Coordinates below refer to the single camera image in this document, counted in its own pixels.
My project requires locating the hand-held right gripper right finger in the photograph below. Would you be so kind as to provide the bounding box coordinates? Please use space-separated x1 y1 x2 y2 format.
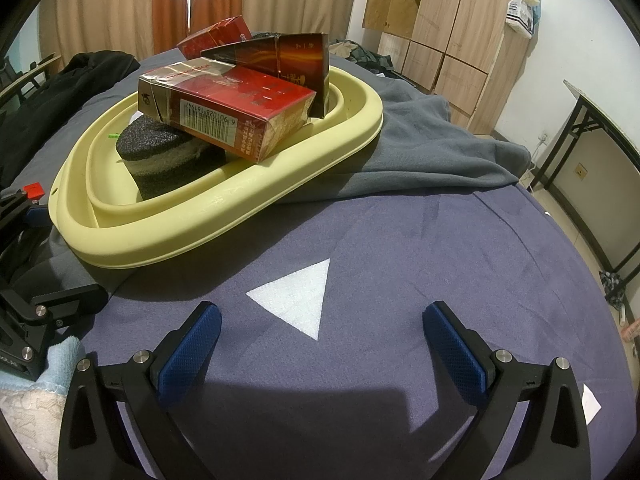
422 301 593 480

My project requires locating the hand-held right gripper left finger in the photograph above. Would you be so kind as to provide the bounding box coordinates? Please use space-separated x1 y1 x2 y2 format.
58 301 223 480

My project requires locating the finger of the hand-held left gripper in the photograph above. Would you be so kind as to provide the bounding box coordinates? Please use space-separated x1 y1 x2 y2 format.
32 284 108 326
0 187 51 226

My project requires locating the pale yellow plastic basin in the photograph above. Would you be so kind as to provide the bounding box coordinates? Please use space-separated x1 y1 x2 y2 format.
49 65 385 271

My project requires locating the large black foam cylinder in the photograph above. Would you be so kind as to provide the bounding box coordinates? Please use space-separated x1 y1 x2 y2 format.
115 114 228 202

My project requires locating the large red carton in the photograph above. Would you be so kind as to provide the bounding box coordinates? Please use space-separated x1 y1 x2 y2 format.
137 57 318 164

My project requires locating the red box with gold stripe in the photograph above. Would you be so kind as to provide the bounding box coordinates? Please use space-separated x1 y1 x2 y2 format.
176 16 253 61

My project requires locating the dark brown box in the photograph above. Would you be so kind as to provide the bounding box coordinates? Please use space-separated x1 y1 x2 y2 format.
200 32 332 120

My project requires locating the light blue towel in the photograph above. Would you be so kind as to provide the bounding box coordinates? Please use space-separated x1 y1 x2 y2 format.
35 332 83 391

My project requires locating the black cloth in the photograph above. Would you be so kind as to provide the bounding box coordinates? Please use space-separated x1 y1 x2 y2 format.
0 50 143 181

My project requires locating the plaid cloth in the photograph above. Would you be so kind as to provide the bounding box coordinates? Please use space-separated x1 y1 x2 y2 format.
599 270 631 306

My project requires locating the grey cloth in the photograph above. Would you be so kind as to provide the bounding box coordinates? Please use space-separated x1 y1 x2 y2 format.
47 72 531 306

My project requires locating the black-legged folding table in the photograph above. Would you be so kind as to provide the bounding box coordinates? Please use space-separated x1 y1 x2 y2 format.
530 79 640 273

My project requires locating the open black suitcase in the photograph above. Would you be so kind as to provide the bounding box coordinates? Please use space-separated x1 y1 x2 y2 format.
327 40 401 78

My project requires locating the wooden wardrobe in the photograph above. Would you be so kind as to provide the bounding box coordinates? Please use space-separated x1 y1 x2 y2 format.
362 0 546 136

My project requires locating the white plastic bag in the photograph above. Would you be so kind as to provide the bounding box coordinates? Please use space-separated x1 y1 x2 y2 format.
505 0 536 40

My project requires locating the white cable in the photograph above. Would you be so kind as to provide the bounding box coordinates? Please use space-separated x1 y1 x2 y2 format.
522 132 551 191

